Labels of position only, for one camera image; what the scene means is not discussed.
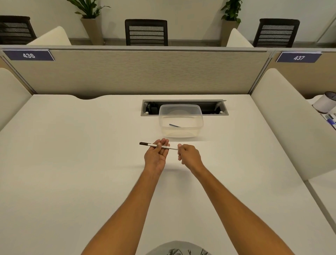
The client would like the person's right hand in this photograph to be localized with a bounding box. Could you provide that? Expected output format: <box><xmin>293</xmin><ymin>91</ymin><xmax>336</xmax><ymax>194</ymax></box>
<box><xmin>178</xmin><ymin>144</ymin><xmax>204</xmax><ymax>173</ymax></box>

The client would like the person's left forearm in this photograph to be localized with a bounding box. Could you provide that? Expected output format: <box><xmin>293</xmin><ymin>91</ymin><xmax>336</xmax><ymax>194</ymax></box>
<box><xmin>81</xmin><ymin>168</ymin><xmax>165</xmax><ymax>255</ymax></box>

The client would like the white pen holder cup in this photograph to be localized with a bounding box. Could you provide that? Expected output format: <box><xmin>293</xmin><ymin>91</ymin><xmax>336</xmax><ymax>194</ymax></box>
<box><xmin>312</xmin><ymin>91</ymin><xmax>336</xmax><ymax>114</ymax></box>

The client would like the grey desk cable tray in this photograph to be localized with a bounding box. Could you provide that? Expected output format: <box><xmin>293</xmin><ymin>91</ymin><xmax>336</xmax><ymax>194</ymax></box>
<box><xmin>141</xmin><ymin>99</ymin><xmax>229</xmax><ymax>117</ymax></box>

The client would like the white side divider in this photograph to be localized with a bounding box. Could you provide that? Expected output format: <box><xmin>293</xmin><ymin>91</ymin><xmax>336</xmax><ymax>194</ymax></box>
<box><xmin>250</xmin><ymin>68</ymin><xmax>336</xmax><ymax>182</ymax></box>
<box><xmin>26</xmin><ymin>26</ymin><xmax>72</xmax><ymax>46</ymax></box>
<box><xmin>226</xmin><ymin>28</ymin><xmax>254</xmax><ymax>48</ymax></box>
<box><xmin>0</xmin><ymin>68</ymin><xmax>34</xmax><ymax>132</ymax></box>

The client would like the person's left hand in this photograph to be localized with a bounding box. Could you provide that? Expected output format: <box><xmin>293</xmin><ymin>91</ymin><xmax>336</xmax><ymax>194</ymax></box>
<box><xmin>144</xmin><ymin>138</ymin><xmax>170</xmax><ymax>174</ymax></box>

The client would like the narrow beige partition panel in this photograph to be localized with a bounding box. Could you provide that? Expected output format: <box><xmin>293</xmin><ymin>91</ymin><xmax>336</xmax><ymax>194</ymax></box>
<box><xmin>270</xmin><ymin>49</ymin><xmax>336</xmax><ymax>100</ymax></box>

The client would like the wide beige partition panel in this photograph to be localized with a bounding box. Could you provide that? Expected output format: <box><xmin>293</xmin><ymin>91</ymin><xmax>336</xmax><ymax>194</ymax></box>
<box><xmin>0</xmin><ymin>45</ymin><xmax>275</xmax><ymax>95</ymax></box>

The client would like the white pen with black cap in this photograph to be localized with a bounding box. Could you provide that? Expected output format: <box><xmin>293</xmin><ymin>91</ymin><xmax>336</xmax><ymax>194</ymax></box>
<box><xmin>139</xmin><ymin>142</ymin><xmax>179</xmax><ymax>151</ymax></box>

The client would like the grey patterned shirt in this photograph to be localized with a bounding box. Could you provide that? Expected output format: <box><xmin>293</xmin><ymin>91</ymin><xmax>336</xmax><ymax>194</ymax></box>
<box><xmin>145</xmin><ymin>241</ymin><xmax>212</xmax><ymax>255</ymax></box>

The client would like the black mesh office chair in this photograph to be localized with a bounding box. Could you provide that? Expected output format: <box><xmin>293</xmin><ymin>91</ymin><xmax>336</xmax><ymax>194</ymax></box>
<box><xmin>0</xmin><ymin>15</ymin><xmax>37</xmax><ymax>45</ymax></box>
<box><xmin>124</xmin><ymin>19</ymin><xmax>169</xmax><ymax>47</ymax></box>
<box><xmin>253</xmin><ymin>18</ymin><xmax>300</xmax><ymax>48</ymax></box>

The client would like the bunch of pens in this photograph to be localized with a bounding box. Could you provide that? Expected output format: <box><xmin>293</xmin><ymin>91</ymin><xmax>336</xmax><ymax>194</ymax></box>
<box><xmin>321</xmin><ymin>113</ymin><xmax>336</xmax><ymax>131</ymax></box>

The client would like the person's right forearm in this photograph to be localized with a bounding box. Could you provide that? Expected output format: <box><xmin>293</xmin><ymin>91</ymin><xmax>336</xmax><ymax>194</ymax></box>
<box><xmin>188</xmin><ymin>165</ymin><xmax>296</xmax><ymax>255</ymax></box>

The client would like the potted plant in beige planter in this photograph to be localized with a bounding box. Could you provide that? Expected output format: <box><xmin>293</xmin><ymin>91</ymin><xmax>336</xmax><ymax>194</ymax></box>
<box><xmin>220</xmin><ymin>0</ymin><xmax>243</xmax><ymax>47</ymax></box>
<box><xmin>66</xmin><ymin>0</ymin><xmax>112</xmax><ymax>46</ymax></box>

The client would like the blue desk number sign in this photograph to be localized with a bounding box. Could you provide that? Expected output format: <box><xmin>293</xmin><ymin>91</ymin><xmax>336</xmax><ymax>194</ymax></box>
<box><xmin>2</xmin><ymin>50</ymin><xmax>56</xmax><ymax>61</ymax></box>
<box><xmin>275</xmin><ymin>51</ymin><xmax>323</xmax><ymax>64</ymax></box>

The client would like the clear plastic container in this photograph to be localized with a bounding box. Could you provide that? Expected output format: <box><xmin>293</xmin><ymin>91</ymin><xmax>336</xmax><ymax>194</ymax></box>
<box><xmin>158</xmin><ymin>104</ymin><xmax>204</xmax><ymax>139</ymax></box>

